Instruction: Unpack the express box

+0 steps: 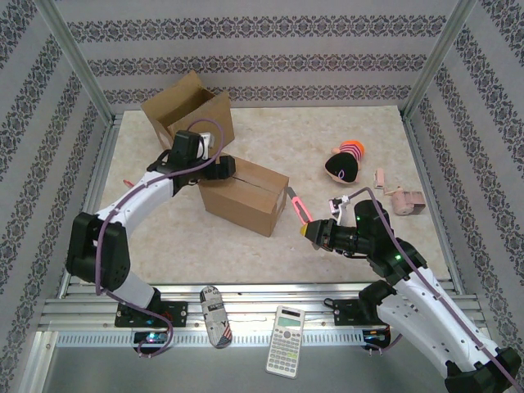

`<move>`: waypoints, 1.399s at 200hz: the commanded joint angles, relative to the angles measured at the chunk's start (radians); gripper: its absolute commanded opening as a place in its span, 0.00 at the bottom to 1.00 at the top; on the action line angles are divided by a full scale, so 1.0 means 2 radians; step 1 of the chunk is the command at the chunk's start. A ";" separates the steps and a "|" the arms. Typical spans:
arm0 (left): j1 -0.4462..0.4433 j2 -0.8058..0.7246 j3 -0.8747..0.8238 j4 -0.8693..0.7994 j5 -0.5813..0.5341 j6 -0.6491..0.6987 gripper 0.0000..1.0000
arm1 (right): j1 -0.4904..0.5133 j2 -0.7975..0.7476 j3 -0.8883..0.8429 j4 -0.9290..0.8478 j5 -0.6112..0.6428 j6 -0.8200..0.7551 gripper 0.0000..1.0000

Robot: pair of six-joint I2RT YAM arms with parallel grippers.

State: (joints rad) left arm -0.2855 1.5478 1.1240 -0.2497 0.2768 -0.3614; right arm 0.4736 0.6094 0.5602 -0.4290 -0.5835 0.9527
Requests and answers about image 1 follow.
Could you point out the pink utility knife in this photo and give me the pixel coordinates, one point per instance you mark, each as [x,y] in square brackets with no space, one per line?
[301,206]

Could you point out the brown cardboard box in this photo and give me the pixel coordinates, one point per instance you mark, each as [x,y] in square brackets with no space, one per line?
[241,204]
[204,123]

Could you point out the black-haired plush doll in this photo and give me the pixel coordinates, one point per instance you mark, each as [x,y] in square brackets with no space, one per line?
[341,165]

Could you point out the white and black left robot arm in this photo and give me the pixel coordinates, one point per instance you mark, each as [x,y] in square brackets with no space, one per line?
[139,192]

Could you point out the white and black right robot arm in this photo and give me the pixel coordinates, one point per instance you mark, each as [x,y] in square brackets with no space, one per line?
[430,315]

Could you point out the red pen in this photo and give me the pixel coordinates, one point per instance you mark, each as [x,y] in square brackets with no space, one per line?
[127,183]

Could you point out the white scientific calculator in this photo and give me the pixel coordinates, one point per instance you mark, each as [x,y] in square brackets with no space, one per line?
[285,344]

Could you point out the small circuit board with LEDs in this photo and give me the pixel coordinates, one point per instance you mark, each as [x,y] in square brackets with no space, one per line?
[374,336]
[151,337]

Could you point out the newspaper print pencil case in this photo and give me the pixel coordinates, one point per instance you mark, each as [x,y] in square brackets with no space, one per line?
[215,317]

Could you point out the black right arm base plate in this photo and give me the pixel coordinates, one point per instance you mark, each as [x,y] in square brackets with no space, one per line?
[344,313]

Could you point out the wide aluminium rail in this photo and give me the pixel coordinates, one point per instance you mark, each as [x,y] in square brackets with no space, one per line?
[254,294]

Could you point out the aluminium side rail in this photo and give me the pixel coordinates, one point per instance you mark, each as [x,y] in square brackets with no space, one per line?
[421,163]
[96,180]

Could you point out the aluminium frame post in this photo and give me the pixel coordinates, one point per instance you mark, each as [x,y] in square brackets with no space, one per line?
[439,53]
[74,53]

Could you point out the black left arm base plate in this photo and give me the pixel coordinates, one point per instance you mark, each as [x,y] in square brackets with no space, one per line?
[178,313]

